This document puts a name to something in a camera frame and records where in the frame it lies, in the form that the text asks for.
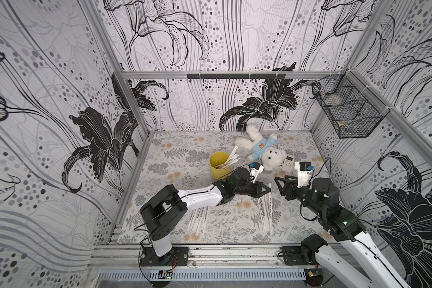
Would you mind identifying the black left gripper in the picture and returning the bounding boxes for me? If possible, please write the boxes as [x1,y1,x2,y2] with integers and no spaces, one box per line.
[232,179,271,198]

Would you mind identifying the white straw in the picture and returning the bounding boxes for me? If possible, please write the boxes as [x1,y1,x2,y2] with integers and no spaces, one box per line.
[268,182,273,236]
[258,196,267,234]
[196,207,209,236]
[188,208,203,234]

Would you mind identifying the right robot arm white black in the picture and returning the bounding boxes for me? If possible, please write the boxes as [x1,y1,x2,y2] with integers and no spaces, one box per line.
[275,176,408,288]

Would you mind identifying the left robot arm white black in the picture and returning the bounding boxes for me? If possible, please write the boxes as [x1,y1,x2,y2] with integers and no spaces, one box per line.
[137,162,271,258]

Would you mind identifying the bundle of wrapped straws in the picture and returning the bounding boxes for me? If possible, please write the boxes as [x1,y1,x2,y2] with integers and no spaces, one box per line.
[216,146,239,169]

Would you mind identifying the white remote control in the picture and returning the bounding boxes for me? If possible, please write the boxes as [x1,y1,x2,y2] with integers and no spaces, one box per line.
[282,156,295,174]

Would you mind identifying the white plush bunny toy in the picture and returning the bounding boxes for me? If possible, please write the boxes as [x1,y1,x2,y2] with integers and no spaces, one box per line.
[235,124,286,171]

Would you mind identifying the yellow metal cup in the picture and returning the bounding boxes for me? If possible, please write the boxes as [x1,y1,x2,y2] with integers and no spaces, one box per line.
[209,151,231,180]

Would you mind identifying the horizontal aluminium back bar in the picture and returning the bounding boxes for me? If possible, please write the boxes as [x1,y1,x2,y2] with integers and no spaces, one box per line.
[121,71,344,79]

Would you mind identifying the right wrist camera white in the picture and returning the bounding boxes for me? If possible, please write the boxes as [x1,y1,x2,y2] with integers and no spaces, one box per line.
[295,162,314,188]

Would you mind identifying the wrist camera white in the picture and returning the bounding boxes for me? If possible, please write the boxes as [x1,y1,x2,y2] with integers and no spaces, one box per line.
[295,162,314,188]
[249,162,264,184]

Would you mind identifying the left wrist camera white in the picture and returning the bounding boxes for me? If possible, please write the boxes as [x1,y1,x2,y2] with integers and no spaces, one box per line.
[249,162,264,184]

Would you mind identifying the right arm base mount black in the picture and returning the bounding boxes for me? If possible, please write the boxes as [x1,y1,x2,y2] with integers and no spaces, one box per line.
[278,234,328,266]

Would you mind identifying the white slotted cable duct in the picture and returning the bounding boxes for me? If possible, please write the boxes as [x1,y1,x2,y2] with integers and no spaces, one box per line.
[98,268,306,282]

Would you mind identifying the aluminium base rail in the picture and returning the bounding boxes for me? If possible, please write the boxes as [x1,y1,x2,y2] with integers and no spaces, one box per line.
[88,244,286,269]

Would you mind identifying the black wire basket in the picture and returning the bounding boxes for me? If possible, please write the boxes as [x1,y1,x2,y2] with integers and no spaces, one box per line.
[312,75,390,139]

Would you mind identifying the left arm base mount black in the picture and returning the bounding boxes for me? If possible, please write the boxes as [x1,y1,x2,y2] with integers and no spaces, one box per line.
[139,247,189,267]

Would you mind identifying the black hook rail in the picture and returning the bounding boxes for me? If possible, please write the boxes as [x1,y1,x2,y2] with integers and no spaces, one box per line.
[187,73,286,79]

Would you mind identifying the aluminium frame post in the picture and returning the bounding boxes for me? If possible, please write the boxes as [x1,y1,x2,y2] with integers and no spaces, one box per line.
[80,0,150,140]

